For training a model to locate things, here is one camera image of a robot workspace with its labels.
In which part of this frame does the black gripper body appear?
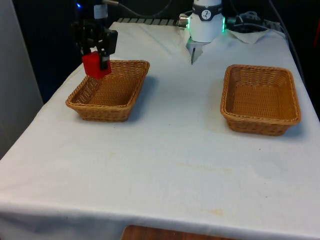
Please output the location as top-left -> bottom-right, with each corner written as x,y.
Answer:
92,3 -> 109,27

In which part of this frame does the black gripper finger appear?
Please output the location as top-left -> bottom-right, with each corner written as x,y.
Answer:
95,25 -> 119,71
70,20 -> 97,56

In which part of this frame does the red cube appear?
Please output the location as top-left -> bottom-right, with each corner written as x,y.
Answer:
82,51 -> 112,80

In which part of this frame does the wicker basket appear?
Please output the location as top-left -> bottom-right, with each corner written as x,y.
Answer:
219,64 -> 302,137
65,59 -> 151,123

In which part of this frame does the black cabinet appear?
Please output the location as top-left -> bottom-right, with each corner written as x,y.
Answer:
11,0 -> 87,104

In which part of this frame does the pale locker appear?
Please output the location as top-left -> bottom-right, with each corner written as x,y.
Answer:
0,0 -> 44,160

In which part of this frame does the black cable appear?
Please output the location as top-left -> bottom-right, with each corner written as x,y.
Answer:
228,13 -> 270,34
268,0 -> 307,86

